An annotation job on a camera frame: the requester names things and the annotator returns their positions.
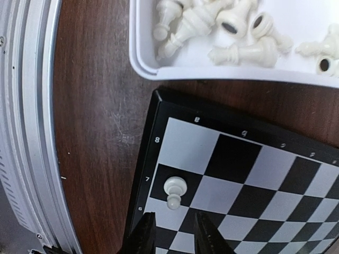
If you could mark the white pawn base up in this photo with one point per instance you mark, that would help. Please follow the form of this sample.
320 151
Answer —
263 26

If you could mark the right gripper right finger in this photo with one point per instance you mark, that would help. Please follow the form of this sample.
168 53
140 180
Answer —
207 238

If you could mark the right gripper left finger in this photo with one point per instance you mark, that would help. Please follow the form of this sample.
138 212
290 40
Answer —
142 238

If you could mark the white piece at tray edge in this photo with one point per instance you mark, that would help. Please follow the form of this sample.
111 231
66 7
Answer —
325 51

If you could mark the aluminium front rail frame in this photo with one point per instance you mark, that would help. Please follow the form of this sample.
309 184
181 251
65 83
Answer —
29 164

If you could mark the white chess piece in tray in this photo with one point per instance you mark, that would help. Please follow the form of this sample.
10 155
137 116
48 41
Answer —
168 11

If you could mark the white bishop in tray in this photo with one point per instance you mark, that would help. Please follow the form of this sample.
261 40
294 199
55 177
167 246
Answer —
196 22

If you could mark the white plastic compartment tray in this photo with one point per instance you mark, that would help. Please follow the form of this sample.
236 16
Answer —
303 21

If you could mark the white pawn lying in tray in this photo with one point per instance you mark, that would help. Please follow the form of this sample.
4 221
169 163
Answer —
235 20

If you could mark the black white chess board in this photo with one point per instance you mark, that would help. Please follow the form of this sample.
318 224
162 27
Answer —
266 189

